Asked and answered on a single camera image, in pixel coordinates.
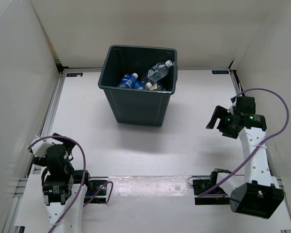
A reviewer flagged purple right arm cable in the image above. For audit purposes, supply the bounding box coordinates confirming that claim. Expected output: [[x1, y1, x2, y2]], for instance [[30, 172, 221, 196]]
[[197, 87, 290, 199]]

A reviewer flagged clear bottle apple label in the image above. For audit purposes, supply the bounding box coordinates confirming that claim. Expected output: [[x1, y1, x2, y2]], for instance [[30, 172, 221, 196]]
[[150, 83, 166, 91]]

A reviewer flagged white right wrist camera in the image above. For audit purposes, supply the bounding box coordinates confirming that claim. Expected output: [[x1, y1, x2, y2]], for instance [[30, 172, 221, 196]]
[[227, 97, 237, 115]]

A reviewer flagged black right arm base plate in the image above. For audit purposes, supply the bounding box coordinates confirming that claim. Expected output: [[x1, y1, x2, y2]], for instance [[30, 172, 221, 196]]
[[188, 175, 242, 205]]

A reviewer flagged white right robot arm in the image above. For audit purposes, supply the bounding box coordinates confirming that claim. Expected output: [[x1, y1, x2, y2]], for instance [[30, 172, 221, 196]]
[[206, 96, 284, 219]]

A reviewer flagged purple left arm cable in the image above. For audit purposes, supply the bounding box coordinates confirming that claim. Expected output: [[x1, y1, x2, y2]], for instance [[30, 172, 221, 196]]
[[28, 135, 113, 233]]

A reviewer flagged clear unlabelled plastic bottle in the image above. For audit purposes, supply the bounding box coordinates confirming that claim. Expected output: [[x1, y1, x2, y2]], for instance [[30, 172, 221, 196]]
[[141, 79, 153, 90]]

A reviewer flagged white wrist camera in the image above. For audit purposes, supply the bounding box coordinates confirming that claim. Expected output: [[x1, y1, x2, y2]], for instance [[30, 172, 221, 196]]
[[28, 135, 53, 158], [227, 97, 237, 115]]

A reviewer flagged dark green plastic bin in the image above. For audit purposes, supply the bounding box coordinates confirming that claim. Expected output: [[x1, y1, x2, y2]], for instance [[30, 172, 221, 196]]
[[98, 45, 178, 127]]

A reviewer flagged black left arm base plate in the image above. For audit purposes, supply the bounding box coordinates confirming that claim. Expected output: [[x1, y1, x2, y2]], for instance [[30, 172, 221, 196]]
[[83, 176, 110, 204]]

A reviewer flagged clear bottle white blue label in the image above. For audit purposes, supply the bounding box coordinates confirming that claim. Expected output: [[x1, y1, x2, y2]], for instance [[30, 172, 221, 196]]
[[147, 60, 173, 83]]

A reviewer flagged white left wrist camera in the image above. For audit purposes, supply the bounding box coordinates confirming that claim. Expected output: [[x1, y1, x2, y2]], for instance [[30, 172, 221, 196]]
[[28, 135, 53, 158]]

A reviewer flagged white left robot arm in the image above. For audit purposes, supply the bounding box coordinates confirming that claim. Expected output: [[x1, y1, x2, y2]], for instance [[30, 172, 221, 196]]
[[28, 133, 93, 233]]

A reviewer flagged clear bottle dark blue label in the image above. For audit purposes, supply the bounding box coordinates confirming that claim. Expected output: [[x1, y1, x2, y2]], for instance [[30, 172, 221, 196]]
[[117, 73, 138, 89]]

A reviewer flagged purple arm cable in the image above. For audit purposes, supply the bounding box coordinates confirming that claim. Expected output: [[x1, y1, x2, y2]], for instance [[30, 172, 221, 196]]
[[197, 87, 290, 199], [28, 135, 113, 233]]

